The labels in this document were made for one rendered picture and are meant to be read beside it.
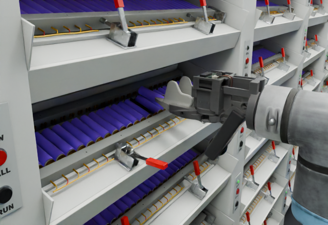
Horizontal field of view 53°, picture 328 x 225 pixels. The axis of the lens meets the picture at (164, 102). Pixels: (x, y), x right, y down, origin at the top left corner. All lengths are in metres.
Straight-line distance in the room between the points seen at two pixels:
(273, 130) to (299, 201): 0.12
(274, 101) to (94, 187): 0.30
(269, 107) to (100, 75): 0.26
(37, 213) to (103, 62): 0.20
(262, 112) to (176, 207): 0.36
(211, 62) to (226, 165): 0.30
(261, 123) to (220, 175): 0.43
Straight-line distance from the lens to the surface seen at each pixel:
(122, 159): 0.56
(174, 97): 0.63
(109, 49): 0.48
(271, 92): 0.55
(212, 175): 0.94
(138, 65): 0.53
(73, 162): 0.52
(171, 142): 0.66
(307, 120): 0.53
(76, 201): 0.50
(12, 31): 0.37
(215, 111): 0.58
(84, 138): 0.57
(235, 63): 0.89
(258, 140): 1.21
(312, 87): 2.07
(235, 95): 0.59
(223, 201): 1.05
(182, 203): 0.82
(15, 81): 0.37
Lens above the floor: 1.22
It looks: 17 degrees down
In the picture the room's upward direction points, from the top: straight up
